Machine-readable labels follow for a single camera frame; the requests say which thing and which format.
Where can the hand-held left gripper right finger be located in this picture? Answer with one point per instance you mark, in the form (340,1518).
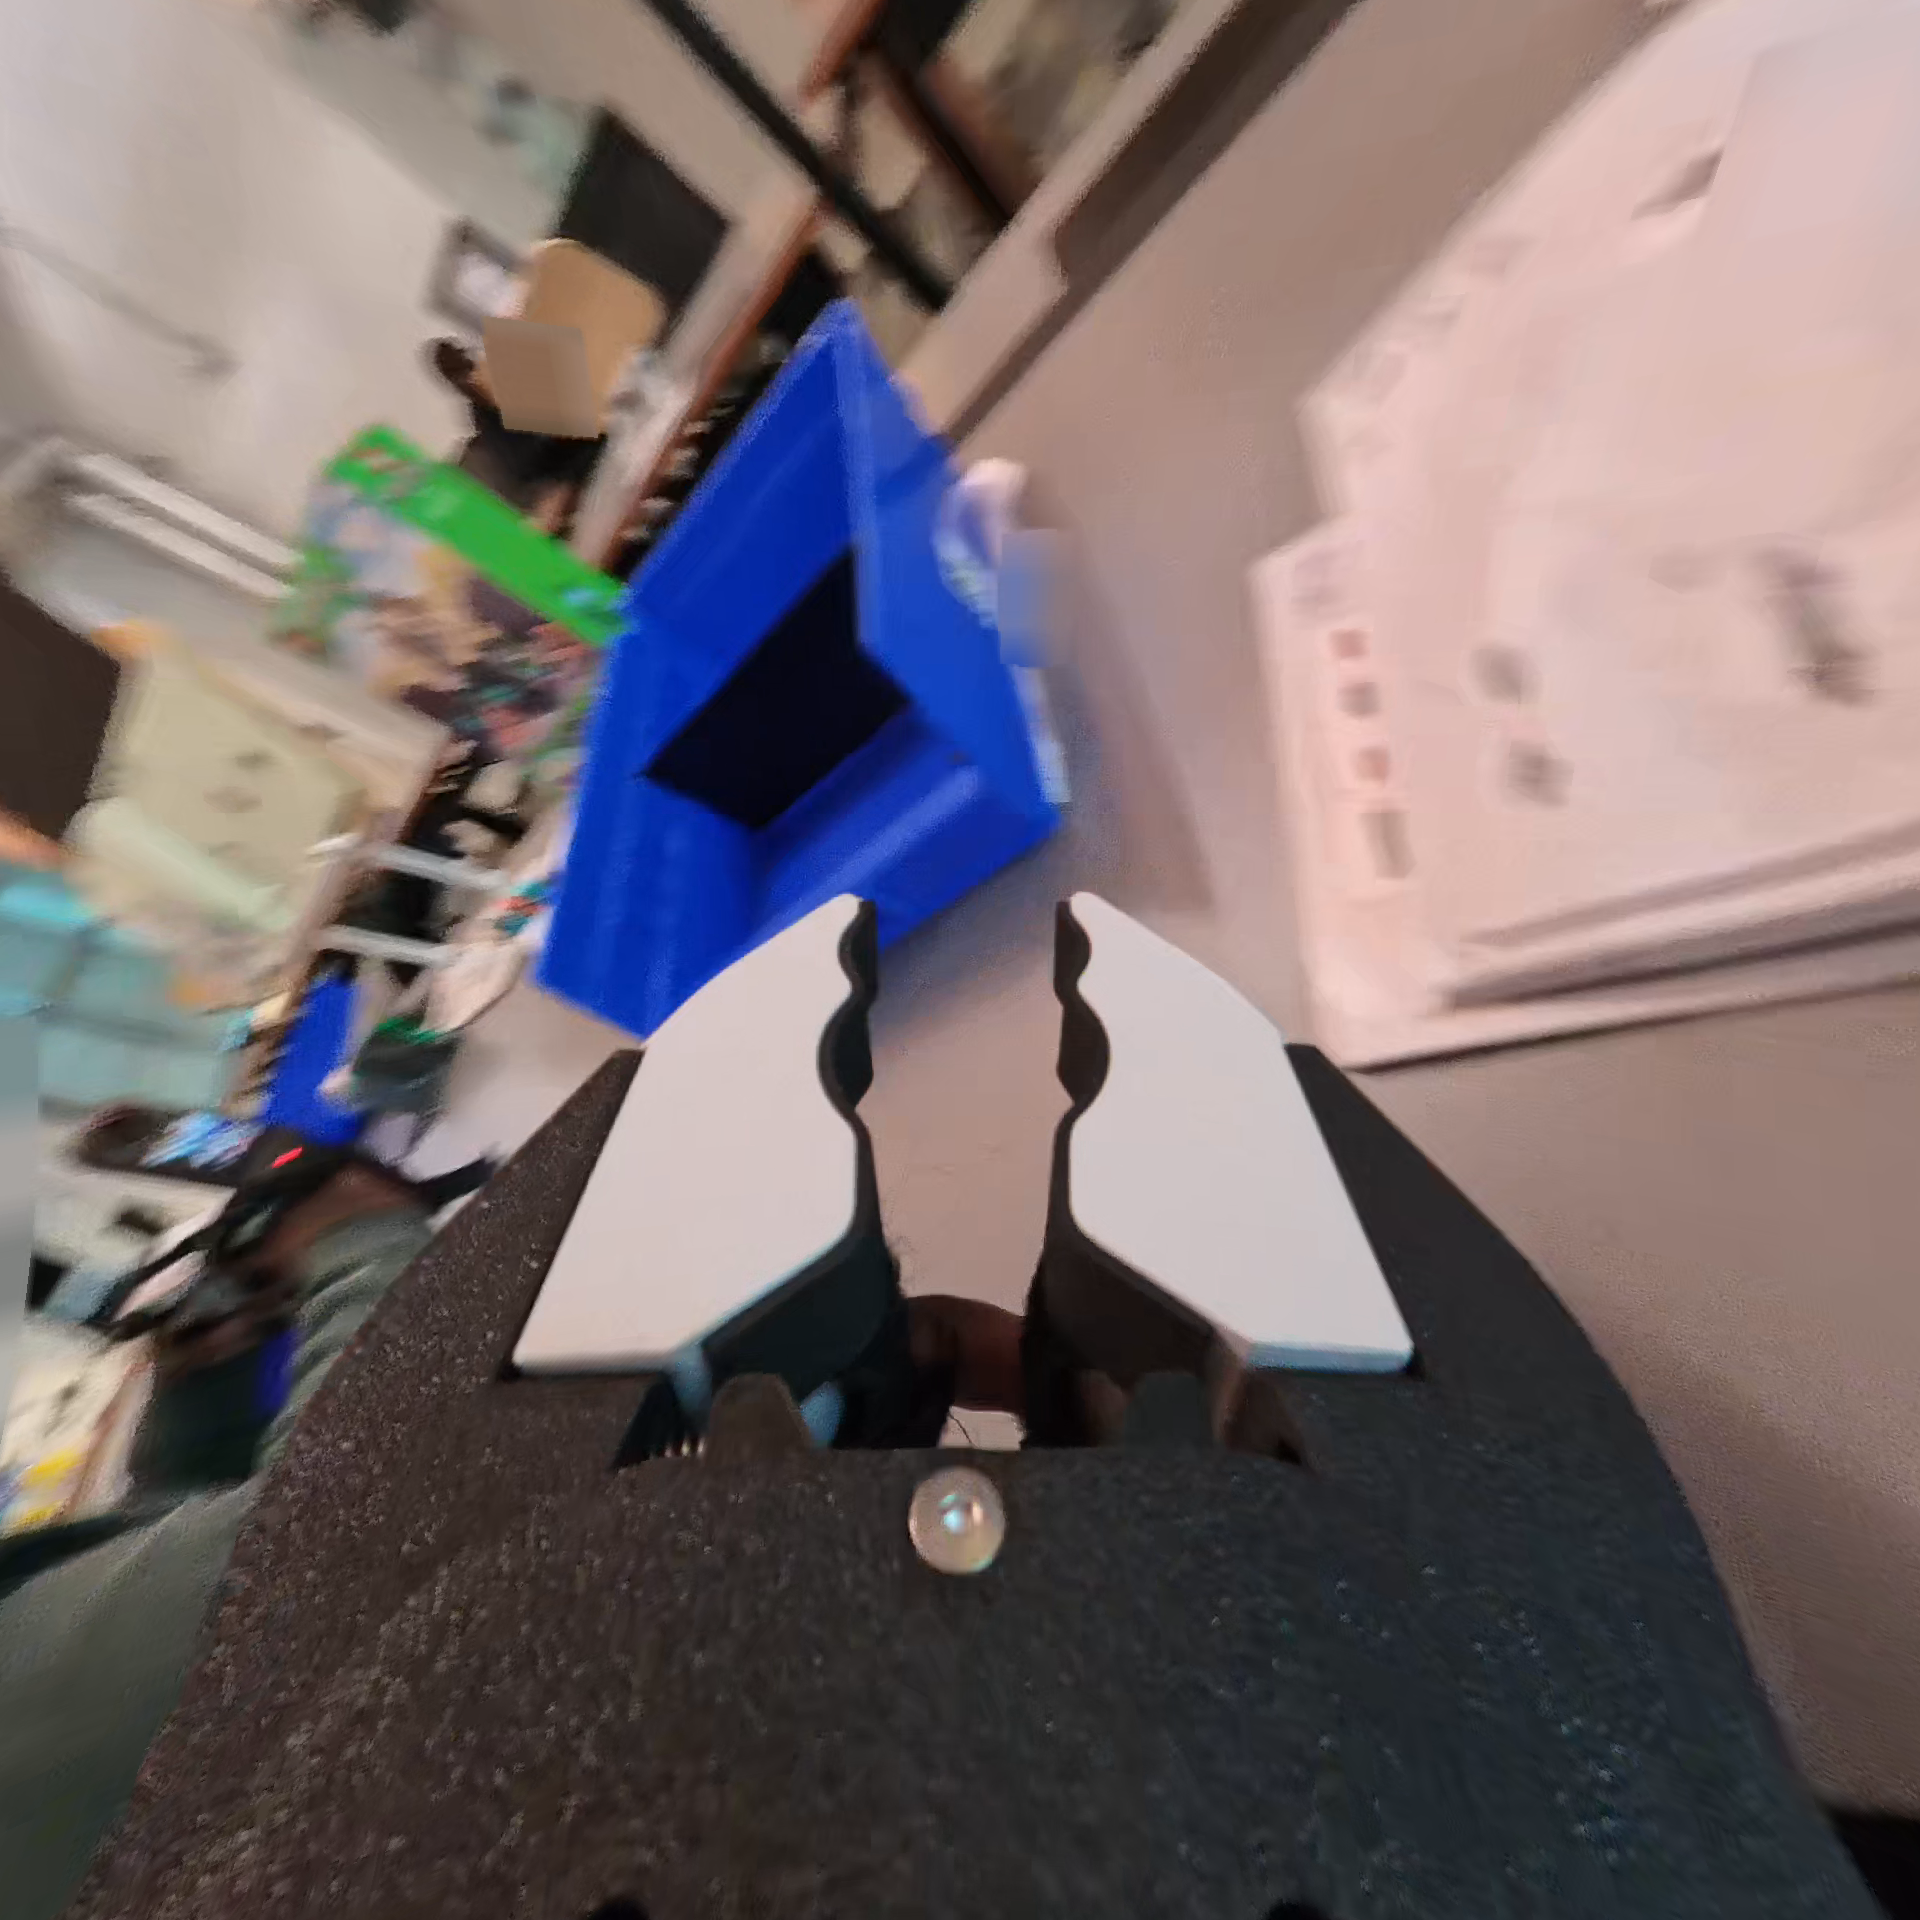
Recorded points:
(1215,1185)

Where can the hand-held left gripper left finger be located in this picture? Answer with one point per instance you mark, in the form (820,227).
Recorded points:
(706,1185)

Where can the grey desk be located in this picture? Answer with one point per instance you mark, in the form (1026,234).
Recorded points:
(1651,1275)

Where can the blue plastic storage bin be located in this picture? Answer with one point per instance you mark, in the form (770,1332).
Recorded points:
(706,900)

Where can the small blue bin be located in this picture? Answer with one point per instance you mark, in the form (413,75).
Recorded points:
(311,1059)

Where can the black hand-held device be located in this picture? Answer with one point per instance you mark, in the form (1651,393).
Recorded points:
(254,1185)

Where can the cream drawer cabinet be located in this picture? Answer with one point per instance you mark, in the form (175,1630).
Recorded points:
(242,764)

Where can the green cardboard box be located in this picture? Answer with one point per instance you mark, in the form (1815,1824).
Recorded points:
(482,524)

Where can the brown cardboard box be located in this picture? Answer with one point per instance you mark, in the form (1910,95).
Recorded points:
(563,345)

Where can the metal storage shelf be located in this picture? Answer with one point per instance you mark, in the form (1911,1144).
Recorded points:
(902,166)

